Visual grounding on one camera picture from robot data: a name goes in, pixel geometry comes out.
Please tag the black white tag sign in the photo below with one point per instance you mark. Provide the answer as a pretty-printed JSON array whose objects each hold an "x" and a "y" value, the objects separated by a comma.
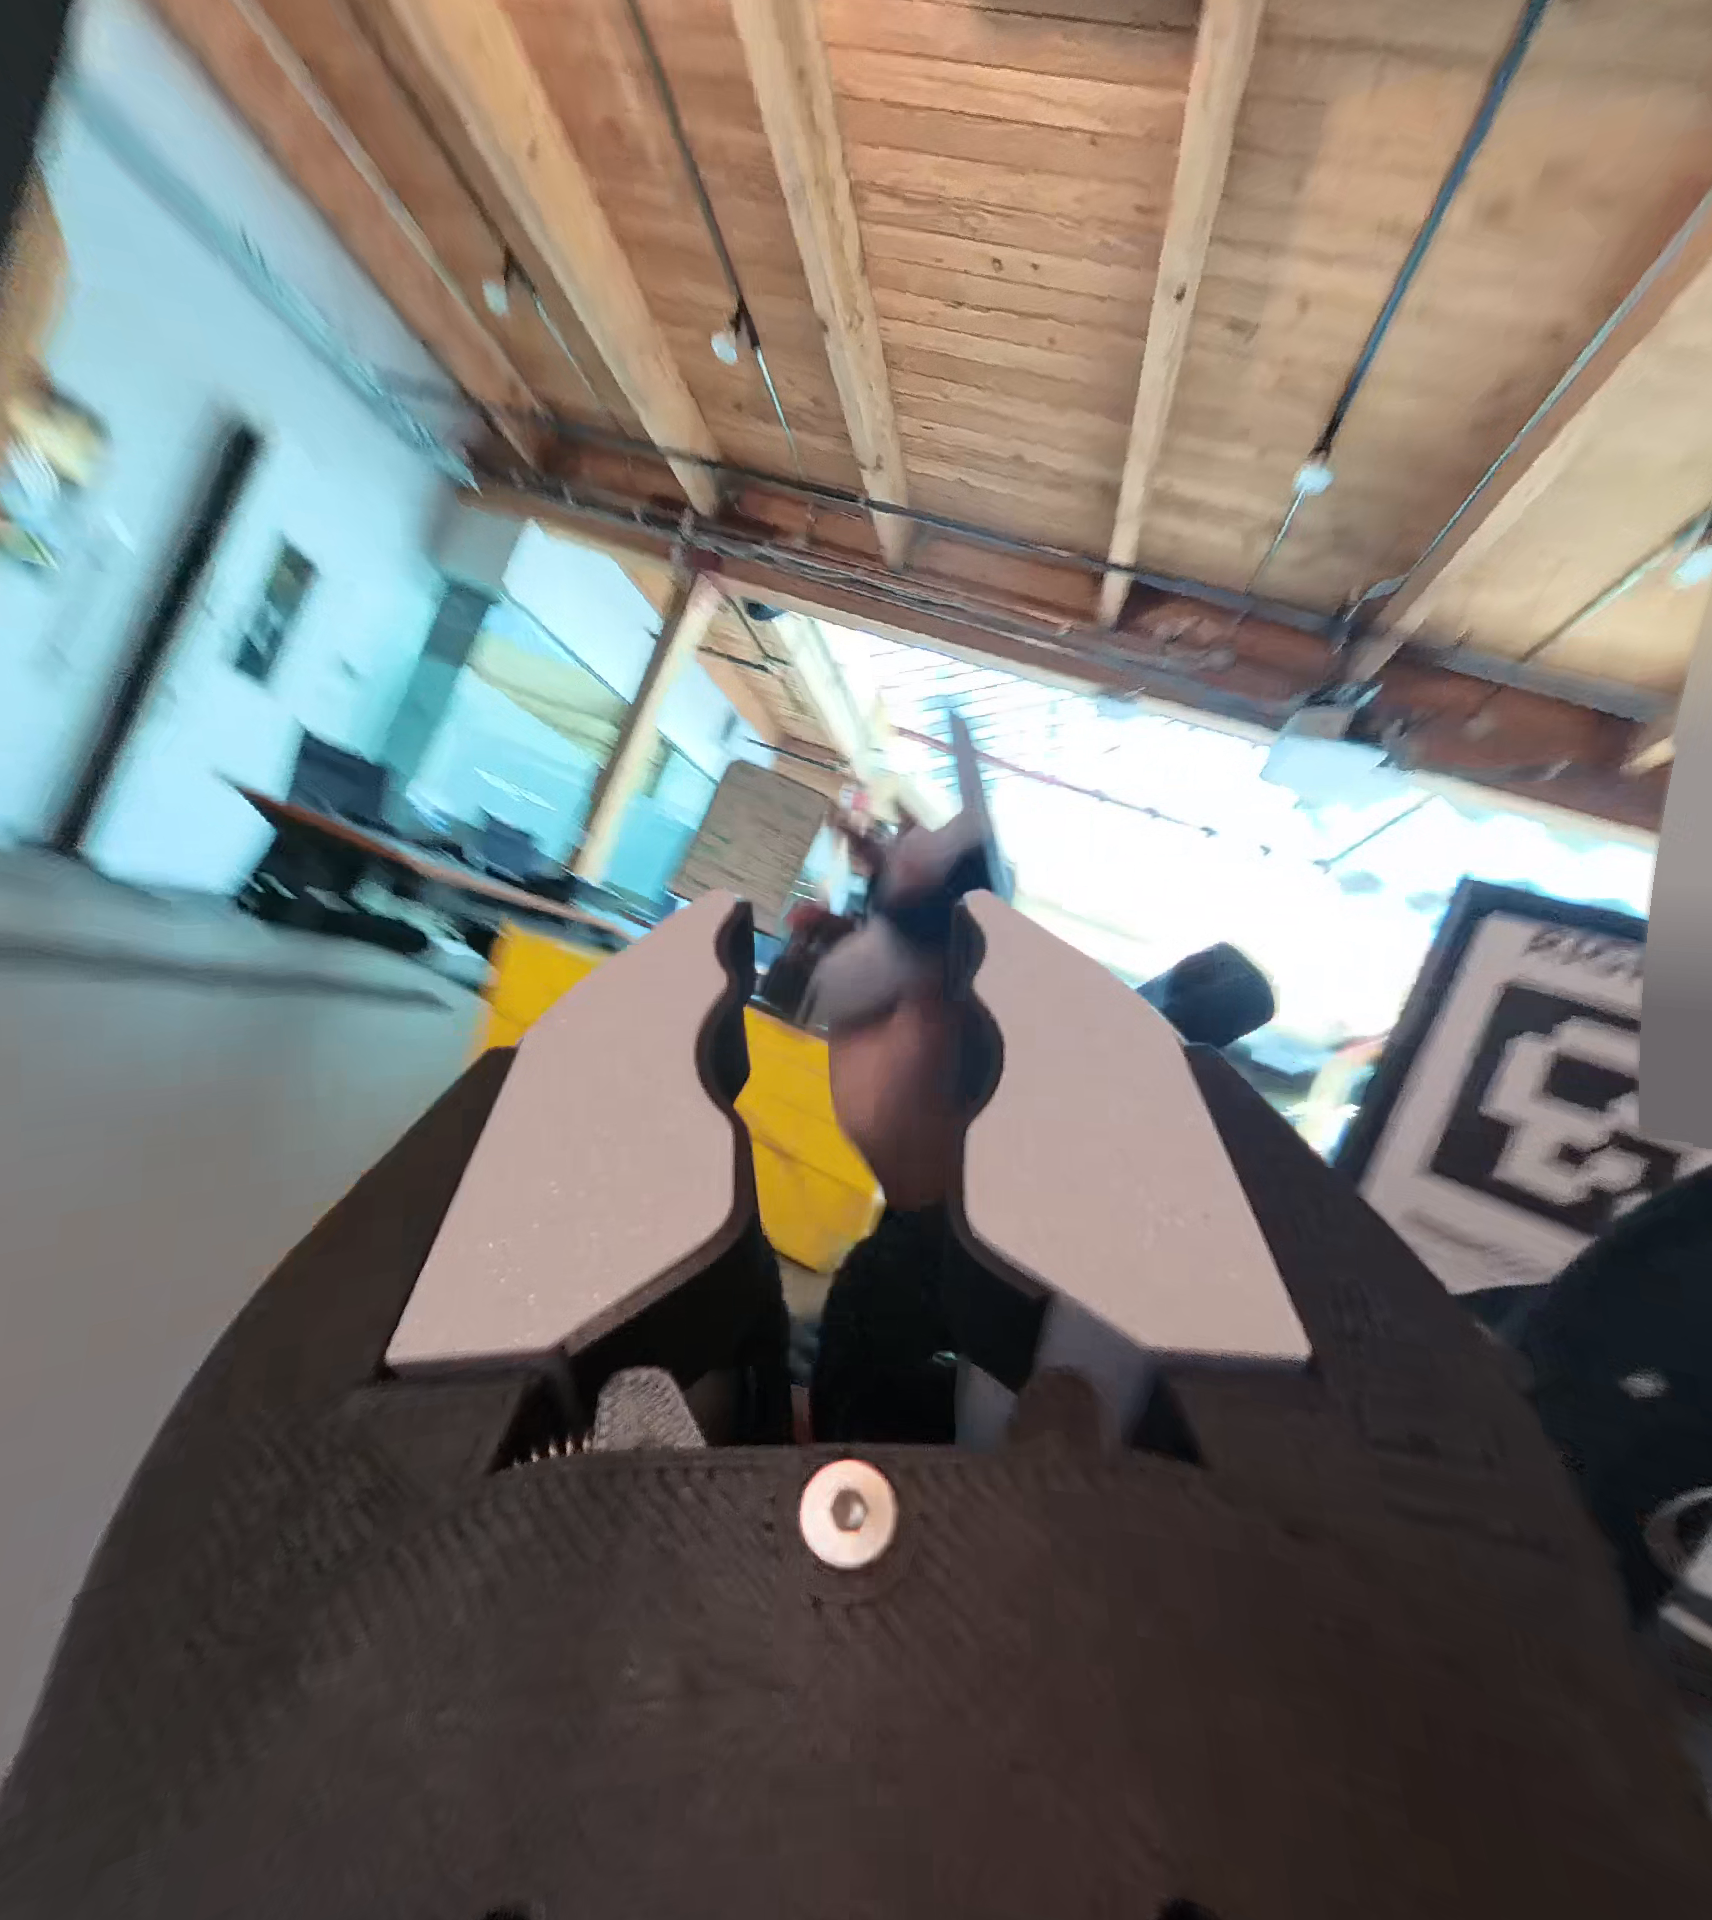
[{"x": 1546, "y": 1110}]

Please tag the white ceiling projector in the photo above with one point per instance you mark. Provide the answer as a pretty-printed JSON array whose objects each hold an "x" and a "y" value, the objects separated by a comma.
[{"x": 1321, "y": 751}]

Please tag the whiteboard on stand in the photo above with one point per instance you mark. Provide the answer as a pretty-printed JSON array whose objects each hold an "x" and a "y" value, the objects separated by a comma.
[{"x": 755, "y": 828}]

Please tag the yellow plastic bin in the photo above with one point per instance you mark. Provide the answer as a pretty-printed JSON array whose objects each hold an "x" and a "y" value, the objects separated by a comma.
[{"x": 810, "y": 1140}]

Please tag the person's dark printed sweatshirt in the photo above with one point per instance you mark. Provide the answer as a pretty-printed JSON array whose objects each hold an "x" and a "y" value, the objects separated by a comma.
[{"x": 1666, "y": 1290}]

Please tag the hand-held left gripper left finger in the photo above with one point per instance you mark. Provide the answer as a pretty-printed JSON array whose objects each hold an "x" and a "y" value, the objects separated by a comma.
[{"x": 587, "y": 1171}]

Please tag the wooden office desk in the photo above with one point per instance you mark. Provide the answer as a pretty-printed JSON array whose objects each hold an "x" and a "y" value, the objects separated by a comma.
[{"x": 407, "y": 863}]

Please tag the black office chair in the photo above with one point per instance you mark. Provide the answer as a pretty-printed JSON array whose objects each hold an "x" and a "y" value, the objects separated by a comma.
[{"x": 339, "y": 781}]

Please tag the black glass door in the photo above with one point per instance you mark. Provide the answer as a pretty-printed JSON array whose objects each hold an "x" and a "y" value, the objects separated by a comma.
[{"x": 151, "y": 644}]

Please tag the framed phone icon sign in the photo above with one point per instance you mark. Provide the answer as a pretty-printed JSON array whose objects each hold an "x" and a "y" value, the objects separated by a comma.
[{"x": 275, "y": 612}]

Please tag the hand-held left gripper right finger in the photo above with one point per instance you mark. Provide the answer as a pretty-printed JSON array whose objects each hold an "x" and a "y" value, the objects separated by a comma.
[{"x": 1126, "y": 1184}]

